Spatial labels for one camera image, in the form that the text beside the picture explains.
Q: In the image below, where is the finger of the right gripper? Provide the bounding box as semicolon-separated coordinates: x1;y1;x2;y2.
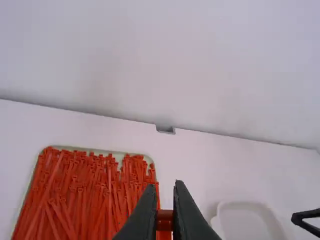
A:
291;207;320;237

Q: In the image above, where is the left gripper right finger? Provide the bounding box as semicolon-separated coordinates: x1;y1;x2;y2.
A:
172;179;222;240

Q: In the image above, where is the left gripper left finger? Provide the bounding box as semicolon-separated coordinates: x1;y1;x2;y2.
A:
112;184;159;240

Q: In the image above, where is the white dish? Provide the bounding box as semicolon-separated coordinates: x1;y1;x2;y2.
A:
209;199;285;240

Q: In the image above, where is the pale tray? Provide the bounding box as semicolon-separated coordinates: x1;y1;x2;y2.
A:
9;144;161;240

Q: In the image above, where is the row of orange cable ties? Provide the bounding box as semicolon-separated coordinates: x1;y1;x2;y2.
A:
11;146;160;240

